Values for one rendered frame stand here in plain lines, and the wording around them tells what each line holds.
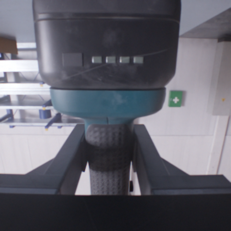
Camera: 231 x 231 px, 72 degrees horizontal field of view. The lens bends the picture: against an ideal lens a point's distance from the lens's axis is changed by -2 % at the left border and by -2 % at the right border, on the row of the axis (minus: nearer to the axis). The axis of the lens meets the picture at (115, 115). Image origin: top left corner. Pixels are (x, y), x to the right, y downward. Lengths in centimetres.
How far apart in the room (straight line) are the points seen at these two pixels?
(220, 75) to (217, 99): 63
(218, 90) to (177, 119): 135
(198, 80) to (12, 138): 591
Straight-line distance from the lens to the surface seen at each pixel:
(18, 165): 650
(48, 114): 439
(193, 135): 563
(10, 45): 88
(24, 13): 47
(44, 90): 416
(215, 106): 525
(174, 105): 494
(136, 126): 15
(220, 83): 518
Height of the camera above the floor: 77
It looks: 17 degrees up
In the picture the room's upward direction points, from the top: 180 degrees counter-clockwise
